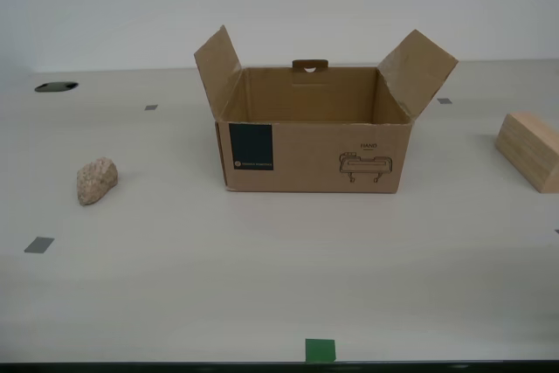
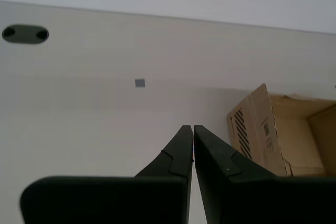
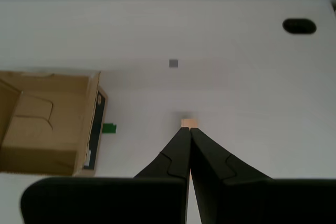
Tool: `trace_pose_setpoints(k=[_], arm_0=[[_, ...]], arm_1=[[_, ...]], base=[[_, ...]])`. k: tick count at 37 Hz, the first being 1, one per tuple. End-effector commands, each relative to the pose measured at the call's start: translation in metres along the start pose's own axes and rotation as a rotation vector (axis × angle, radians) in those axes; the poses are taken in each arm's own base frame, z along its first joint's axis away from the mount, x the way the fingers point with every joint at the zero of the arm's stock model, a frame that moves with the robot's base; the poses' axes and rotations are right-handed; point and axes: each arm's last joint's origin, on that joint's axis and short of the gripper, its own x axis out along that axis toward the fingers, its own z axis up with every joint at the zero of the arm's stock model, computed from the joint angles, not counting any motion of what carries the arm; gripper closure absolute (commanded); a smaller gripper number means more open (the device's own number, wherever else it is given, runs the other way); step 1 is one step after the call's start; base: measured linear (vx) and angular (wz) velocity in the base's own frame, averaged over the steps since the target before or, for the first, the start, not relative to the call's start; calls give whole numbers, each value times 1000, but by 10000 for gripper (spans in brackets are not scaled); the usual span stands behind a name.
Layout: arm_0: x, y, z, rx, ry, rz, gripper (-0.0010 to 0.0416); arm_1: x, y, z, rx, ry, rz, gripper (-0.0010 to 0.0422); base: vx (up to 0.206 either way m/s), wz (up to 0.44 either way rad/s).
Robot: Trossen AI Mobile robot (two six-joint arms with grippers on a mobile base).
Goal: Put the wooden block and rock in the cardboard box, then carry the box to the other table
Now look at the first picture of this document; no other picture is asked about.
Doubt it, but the pinkish speckled granite rock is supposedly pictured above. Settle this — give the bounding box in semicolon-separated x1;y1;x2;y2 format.
76;156;120;207

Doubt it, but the green tape square marker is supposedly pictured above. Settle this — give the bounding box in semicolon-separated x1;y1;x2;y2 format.
304;338;337;363

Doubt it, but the light wooden block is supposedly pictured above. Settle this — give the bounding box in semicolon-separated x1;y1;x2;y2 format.
494;111;559;195

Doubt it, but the black table cable grommet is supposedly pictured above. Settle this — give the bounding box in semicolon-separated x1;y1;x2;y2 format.
34;80;79;93

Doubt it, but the brown cardboard box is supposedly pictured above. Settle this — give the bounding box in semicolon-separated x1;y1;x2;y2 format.
193;24;459;194

